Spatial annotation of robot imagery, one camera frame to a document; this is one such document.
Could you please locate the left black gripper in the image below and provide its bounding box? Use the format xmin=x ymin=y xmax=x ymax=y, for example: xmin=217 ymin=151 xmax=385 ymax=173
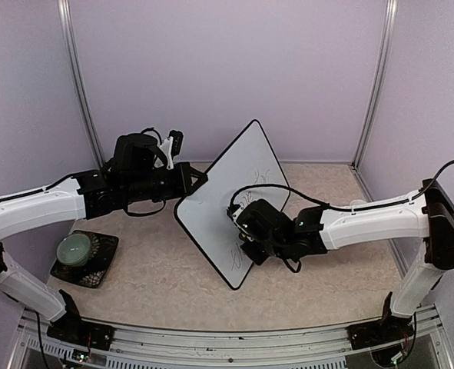
xmin=124 ymin=161 xmax=208 ymax=204

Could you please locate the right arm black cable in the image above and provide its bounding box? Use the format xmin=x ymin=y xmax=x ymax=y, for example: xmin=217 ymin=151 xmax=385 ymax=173
xmin=228 ymin=156 xmax=454 ymax=216

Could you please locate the white whiteboard black frame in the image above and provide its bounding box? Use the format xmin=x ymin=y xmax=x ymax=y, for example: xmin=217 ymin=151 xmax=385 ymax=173
xmin=174 ymin=120 xmax=289 ymax=291

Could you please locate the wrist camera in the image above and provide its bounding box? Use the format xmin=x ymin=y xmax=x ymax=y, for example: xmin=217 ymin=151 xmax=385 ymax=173
xmin=158 ymin=130 xmax=184 ymax=170
xmin=227 ymin=204 xmax=250 ymax=231

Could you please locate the left aluminium corner post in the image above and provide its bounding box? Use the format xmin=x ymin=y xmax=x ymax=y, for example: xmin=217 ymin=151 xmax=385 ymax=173
xmin=58 ymin=0 xmax=104 ymax=167

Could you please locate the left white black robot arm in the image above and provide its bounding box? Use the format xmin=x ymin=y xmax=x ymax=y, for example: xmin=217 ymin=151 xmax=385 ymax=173
xmin=0 ymin=128 xmax=207 ymax=351

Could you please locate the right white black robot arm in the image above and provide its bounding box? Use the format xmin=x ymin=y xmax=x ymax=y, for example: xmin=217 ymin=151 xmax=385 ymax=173
xmin=227 ymin=178 xmax=454 ymax=350

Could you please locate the aluminium corner post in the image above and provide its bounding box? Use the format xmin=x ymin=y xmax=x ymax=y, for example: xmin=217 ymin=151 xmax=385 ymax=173
xmin=352 ymin=0 xmax=398 ymax=171
xmin=58 ymin=0 xmax=104 ymax=167

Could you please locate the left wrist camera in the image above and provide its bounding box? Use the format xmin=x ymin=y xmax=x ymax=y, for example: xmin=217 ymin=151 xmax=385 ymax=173
xmin=158 ymin=130 xmax=184 ymax=170

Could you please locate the right aluminium corner post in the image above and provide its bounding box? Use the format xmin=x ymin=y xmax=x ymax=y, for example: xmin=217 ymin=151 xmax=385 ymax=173
xmin=352 ymin=0 xmax=398 ymax=171

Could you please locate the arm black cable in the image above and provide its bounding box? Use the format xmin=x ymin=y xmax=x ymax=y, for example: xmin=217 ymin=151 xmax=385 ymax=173
xmin=228 ymin=156 xmax=454 ymax=216
xmin=122 ymin=201 xmax=166 ymax=217

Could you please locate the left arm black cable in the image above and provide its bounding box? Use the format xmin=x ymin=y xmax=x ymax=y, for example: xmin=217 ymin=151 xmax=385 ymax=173
xmin=122 ymin=201 xmax=166 ymax=217

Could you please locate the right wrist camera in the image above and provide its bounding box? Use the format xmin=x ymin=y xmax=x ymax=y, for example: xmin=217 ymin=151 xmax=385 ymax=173
xmin=227 ymin=204 xmax=250 ymax=231

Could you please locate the pale green ceramic bowl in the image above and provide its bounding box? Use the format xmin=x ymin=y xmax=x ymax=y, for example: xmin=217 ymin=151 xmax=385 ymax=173
xmin=56 ymin=233 xmax=91 ymax=267

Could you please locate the aluminium front rail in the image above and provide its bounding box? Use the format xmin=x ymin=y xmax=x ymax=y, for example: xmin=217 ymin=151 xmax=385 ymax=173
xmin=7 ymin=305 xmax=452 ymax=369

